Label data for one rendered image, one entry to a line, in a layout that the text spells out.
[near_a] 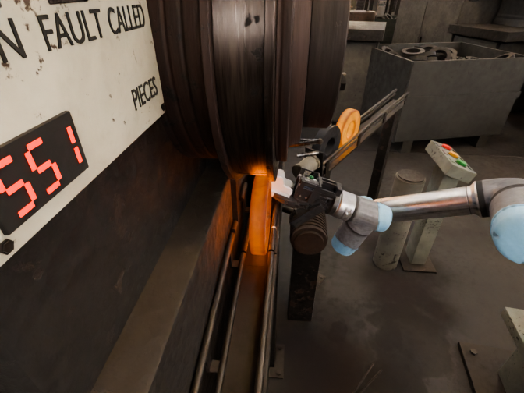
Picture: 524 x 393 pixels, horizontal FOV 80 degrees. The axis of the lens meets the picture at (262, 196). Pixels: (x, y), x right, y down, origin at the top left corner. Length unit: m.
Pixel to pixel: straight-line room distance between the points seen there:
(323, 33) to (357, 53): 2.80
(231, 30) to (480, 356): 1.45
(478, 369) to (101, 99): 1.47
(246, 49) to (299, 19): 0.08
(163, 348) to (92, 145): 0.22
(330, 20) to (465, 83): 2.59
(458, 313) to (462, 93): 1.85
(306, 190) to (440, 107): 2.26
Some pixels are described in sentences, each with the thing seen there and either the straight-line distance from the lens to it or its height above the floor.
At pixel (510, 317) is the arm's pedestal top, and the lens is 1.35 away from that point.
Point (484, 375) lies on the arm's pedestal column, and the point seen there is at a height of 0.02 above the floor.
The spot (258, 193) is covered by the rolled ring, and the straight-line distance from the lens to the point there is 0.64.
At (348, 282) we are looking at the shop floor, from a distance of 1.62.
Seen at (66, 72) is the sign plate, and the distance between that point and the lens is 0.26.
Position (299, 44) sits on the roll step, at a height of 1.13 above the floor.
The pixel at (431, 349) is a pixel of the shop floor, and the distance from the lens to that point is 1.53.
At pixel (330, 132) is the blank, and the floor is 0.76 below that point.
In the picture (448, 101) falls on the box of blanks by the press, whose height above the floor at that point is 0.43.
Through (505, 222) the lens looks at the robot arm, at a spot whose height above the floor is 0.79.
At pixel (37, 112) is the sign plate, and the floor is 1.12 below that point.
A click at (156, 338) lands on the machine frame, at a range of 0.39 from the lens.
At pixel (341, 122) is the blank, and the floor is 0.77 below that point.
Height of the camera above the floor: 1.19
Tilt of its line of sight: 34 degrees down
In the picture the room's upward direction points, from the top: straight up
